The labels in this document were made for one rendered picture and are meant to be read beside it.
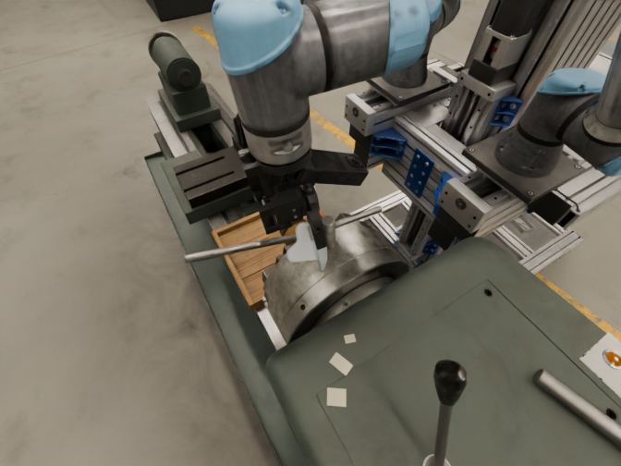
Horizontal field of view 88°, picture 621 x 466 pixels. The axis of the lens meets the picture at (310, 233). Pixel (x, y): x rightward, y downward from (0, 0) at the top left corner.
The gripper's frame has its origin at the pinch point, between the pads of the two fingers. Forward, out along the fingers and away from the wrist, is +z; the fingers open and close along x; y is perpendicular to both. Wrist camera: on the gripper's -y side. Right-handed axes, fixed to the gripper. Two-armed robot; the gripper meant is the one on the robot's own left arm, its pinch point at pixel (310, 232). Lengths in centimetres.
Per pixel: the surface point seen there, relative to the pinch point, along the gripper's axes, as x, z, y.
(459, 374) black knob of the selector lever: 28.4, -10.3, -6.3
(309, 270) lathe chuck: 2.7, 7.7, 1.9
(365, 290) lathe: 8.9, 11.5, -6.9
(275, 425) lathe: 18, 74, 24
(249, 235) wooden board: -34, 41, 13
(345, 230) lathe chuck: -2.6, 7.3, -7.7
